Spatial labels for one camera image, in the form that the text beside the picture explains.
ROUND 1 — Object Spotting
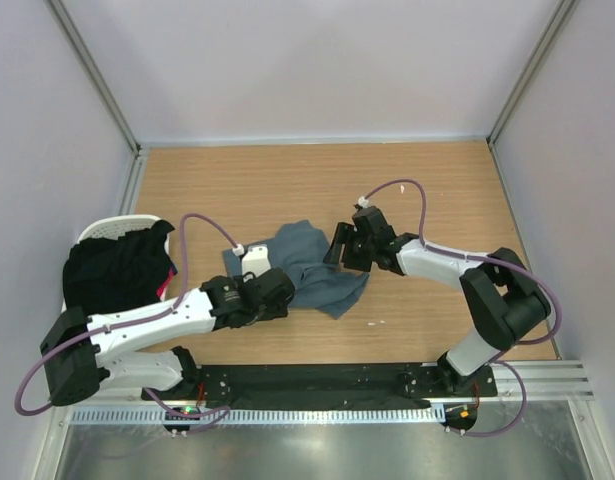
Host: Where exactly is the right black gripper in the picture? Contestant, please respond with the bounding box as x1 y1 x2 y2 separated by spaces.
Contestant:
324 222 376 272

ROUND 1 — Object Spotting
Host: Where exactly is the grey-blue t shirt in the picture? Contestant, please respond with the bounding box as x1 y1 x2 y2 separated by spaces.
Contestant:
244 220 369 319

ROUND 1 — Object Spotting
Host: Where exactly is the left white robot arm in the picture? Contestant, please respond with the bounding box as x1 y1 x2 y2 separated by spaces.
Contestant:
40 268 295 407

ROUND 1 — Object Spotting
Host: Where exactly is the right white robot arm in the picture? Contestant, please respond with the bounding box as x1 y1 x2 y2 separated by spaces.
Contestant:
324 206 560 396

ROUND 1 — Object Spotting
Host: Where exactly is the red garment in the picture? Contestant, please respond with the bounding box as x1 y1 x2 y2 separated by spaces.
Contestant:
156 269 177 301

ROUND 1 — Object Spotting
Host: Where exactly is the black t shirt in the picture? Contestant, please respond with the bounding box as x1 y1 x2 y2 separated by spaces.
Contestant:
61 219 176 314

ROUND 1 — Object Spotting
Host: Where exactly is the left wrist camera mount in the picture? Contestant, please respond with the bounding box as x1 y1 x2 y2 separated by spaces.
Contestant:
232 244 271 277

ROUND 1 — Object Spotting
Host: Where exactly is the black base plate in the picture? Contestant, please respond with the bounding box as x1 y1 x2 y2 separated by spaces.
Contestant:
154 363 498 411

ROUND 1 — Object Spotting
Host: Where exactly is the white slotted cable duct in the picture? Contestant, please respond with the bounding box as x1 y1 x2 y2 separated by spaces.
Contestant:
70 404 445 426

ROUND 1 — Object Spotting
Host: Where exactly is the aluminium rail frame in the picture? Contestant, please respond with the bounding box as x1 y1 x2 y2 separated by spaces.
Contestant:
46 359 596 406

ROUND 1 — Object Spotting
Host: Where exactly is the right corner aluminium post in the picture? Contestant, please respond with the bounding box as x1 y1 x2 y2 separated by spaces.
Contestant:
487 0 579 151

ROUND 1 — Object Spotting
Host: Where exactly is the corner aluminium post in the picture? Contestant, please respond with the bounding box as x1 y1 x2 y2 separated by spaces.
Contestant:
45 0 140 156
487 0 579 151

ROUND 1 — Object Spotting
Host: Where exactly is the left corner aluminium post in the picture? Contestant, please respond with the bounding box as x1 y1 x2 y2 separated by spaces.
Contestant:
45 0 140 156

